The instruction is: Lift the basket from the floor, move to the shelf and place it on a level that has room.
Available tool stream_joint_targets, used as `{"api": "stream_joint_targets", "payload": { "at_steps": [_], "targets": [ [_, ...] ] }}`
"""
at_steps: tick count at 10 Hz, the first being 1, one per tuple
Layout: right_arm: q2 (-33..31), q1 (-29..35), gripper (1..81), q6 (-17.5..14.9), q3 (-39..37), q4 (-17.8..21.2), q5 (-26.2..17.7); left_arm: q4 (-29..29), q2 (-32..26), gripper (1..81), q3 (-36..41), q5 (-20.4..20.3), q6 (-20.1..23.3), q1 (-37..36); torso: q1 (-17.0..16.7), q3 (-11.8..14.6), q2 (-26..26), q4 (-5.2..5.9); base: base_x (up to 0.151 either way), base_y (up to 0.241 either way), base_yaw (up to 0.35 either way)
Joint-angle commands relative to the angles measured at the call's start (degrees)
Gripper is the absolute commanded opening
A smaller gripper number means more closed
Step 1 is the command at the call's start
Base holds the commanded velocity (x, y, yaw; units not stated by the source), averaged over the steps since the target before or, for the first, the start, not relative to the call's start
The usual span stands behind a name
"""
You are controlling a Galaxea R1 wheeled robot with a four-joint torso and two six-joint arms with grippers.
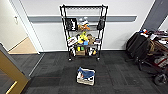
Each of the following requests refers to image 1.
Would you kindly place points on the dark box with white label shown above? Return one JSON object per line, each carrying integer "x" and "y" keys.
{"x": 97, "y": 41}

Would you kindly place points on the small black bag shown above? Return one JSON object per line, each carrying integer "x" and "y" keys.
{"x": 100, "y": 24}

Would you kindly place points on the white wall switch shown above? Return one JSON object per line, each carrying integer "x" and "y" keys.
{"x": 15, "y": 19}

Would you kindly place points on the yellow plush toy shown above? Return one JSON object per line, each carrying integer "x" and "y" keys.
{"x": 82, "y": 37}

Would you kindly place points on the white door frame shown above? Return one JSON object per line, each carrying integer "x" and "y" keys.
{"x": 28, "y": 26}

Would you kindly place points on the blue plush toy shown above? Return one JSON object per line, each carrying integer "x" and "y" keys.
{"x": 86, "y": 73}

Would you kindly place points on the pale basket with dark spots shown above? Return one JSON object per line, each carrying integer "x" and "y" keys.
{"x": 85, "y": 81}

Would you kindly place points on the long grey wall band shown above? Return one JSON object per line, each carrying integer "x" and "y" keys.
{"x": 50, "y": 18}

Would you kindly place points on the orange plush toy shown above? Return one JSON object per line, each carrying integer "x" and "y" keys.
{"x": 84, "y": 27}

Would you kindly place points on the white box with blue corner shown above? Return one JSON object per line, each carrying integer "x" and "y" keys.
{"x": 83, "y": 20}

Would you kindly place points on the white box with red print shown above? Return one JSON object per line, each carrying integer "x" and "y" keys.
{"x": 72, "y": 41}

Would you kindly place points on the cardboard box with yellow items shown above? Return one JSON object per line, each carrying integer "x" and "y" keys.
{"x": 80, "y": 53}

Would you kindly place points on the orange and black package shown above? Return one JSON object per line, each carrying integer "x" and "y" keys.
{"x": 92, "y": 52}

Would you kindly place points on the yellow wooden frame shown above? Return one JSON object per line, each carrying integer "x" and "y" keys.
{"x": 11, "y": 71}

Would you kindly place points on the black bag with white print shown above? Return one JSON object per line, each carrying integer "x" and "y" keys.
{"x": 71, "y": 24}

